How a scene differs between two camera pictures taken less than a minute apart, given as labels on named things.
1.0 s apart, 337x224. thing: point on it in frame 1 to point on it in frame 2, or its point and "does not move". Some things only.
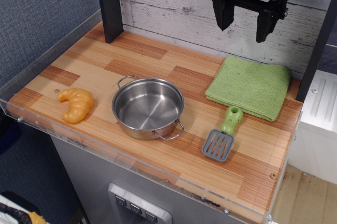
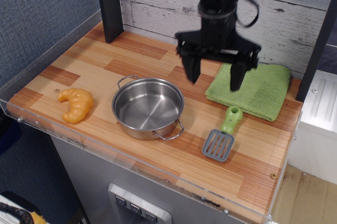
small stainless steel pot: x=148 y=106 does not move
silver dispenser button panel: x=125 y=206 does not move
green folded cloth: x=259 y=89 does not move
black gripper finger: x=267 y=21 to x=238 y=70
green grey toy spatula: x=219 y=145 does not move
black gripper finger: x=224 y=8 to x=192 y=65
